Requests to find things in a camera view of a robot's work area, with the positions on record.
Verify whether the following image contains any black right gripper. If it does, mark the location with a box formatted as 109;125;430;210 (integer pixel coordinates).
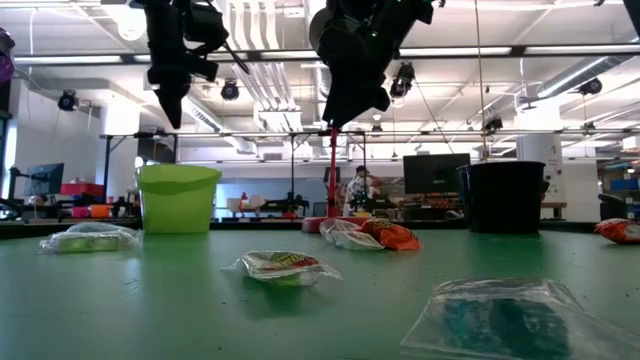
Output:
308;0;434;126

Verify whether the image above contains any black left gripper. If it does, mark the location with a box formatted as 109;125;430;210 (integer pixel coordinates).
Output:
144;0;230;129

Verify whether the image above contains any clear green candy pack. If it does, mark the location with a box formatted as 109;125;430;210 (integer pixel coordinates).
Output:
221;249;344;288
318;218;386;252
38;222;144;255

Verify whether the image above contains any clear blue candy pack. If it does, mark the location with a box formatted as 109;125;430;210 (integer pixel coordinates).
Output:
399;278;640;360

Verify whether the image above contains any orange white candy pack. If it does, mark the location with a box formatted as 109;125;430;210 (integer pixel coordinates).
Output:
593;218;640;245

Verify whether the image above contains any red desk lamp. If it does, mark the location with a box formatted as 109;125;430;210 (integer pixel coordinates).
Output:
301;7;381;235

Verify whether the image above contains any person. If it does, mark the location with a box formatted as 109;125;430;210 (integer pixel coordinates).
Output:
343;164;384;217

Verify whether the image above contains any large black monitor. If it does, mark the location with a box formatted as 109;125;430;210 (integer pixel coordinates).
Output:
402;153;472;195

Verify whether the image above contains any green plastic bucket with face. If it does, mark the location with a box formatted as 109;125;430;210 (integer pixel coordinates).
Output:
134;163;224;235

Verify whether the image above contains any red storage bin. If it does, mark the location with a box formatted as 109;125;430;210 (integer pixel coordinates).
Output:
59;182;106;198

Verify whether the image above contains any small black monitor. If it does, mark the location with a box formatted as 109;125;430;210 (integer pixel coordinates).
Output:
27;162;65;197

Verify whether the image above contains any purple round object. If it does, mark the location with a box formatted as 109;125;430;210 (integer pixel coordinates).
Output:
0;27;16;85

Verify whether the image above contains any black plastic bucket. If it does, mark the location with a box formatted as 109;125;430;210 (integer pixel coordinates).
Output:
457;160;549;235

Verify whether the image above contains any green table mat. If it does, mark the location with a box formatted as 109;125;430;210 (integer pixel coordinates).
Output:
0;227;640;360

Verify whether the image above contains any shelf with blue bins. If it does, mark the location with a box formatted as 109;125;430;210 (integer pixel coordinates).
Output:
599;159;640;221

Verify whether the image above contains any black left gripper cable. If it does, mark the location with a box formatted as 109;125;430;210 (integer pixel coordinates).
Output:
219;39;250;75

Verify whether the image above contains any thin hanging cord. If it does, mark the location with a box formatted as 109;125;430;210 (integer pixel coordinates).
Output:
473;0;490;162

